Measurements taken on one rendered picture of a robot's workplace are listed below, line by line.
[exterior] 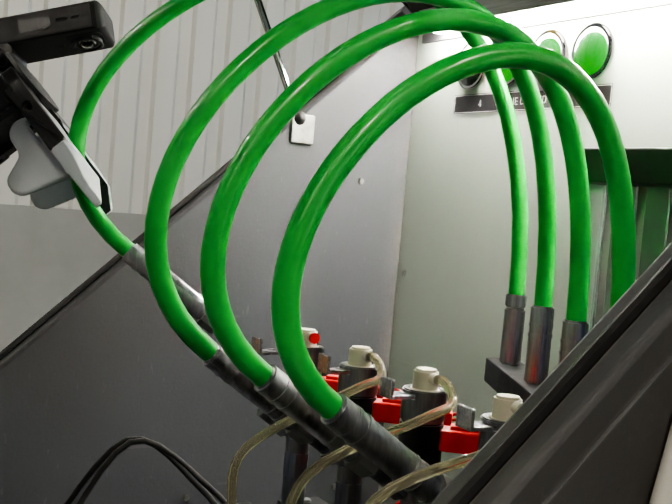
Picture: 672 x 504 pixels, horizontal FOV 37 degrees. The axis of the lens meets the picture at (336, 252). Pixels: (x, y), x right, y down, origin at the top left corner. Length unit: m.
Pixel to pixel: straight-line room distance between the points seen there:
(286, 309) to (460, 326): 0.61
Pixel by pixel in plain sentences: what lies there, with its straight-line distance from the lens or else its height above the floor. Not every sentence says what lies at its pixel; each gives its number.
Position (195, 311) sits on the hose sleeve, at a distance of 0.83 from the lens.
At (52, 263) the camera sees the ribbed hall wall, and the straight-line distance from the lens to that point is 7.21.
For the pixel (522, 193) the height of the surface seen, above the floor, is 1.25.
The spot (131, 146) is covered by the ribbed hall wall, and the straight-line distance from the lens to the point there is 7.28.
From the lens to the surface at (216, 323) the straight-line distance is 0.56.
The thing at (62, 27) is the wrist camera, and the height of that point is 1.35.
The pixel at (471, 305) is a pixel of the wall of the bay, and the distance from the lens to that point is 1.06.
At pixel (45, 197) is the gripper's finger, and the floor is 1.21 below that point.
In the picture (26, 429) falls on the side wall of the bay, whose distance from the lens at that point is 1.04.
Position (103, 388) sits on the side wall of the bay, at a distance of 1.05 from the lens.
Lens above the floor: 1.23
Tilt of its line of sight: 3 degrees down
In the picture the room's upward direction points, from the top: 5 degrees clockwise
